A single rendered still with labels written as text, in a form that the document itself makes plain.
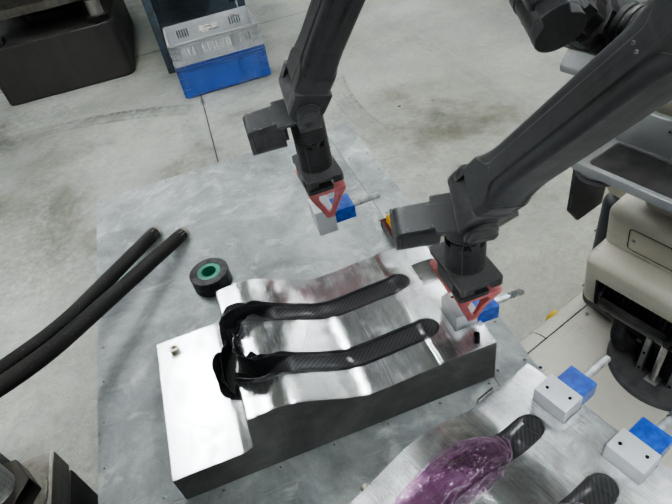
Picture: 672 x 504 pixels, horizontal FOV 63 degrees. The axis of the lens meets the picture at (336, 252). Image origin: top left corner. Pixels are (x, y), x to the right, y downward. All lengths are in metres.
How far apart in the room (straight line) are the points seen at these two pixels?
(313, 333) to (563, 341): 0.93
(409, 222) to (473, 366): 0.28
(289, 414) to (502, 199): 0.41
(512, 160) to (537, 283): 1.63
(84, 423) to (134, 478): 1.22
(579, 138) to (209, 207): 1.01
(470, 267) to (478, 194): 0.18
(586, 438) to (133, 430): 0.68
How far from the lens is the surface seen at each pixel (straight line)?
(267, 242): 1.20
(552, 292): 2.15
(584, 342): 1.66
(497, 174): 0.58
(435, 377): 0.85
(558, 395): 0.82
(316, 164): 0.93
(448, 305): 0.86
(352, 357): 0.86
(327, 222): 1.00
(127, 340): 1.13
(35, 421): 2.28
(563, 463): 0.80
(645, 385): 1.62
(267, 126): 0.87
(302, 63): 0.78
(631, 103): 0.46
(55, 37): 4.55
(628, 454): 0.79
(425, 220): 0.69
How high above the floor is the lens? 1.56
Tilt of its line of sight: 42 degrees down
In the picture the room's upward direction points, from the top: 12 degrees counter-clockwise
